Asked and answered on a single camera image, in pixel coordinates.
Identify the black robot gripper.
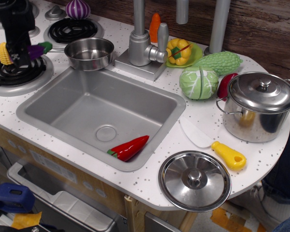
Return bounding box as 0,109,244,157
0,0,35,67

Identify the purple striped toy onion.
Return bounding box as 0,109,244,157
65,0,91,19

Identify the dark red toy pepper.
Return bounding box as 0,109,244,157
217,73,238,99

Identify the yellow cloth scrap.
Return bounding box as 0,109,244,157
11,212,42,230

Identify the purple toy eggplant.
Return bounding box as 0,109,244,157
27,42,53,60

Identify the steel pot with handles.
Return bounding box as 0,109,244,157
220,79,290,143

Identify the yellow toy corn cob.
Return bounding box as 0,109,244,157
0,42,13,65

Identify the green toy bitter melon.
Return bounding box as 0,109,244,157
192,51,243,76

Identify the toy knife yellow handle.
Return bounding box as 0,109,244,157
179,116,247,171

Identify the grey stove knob rear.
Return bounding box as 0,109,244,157
44,5,67,21

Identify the grey toy faucet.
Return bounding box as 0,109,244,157
115,0,169,81

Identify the small steel saucepan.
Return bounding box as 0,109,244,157
50,37,115,71

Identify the yellow toy bell pepper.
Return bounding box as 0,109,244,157
166,38,193,66

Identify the grey vertical pole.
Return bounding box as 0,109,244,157
204,0,231,56

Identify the black coil burner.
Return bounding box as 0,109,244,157
0,55,54,97
43,18,104,49

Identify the light green plastic plate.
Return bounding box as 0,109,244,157
166,42,203,68

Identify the red toy chili pepper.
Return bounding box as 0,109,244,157
107,135,149,162

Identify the rear black coil burner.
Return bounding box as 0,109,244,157
43,18,104,49

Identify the front black coil burner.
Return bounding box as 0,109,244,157
0,55,54,97

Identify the grey faucet spout end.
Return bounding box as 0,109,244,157
176,0,189,25

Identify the steel pot lid on pot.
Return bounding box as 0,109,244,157
228,72,290,114

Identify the grey stove knob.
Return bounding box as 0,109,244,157
29,26,40,38
44,5,67,21

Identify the green toy cabbage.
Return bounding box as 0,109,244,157
179,67,218,100

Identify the grey stove knob middle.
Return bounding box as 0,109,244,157
29,26,40,38

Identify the orange toy carrot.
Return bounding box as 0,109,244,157
149,13,161,43

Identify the grey oven door handle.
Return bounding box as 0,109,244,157
7,163,118,232

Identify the loose steel pot lid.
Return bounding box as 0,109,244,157
158,151,232,213

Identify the grey toy sink basin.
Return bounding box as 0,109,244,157
16,68,186,172

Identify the blue clamp tool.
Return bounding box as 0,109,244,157
0,183,35,213

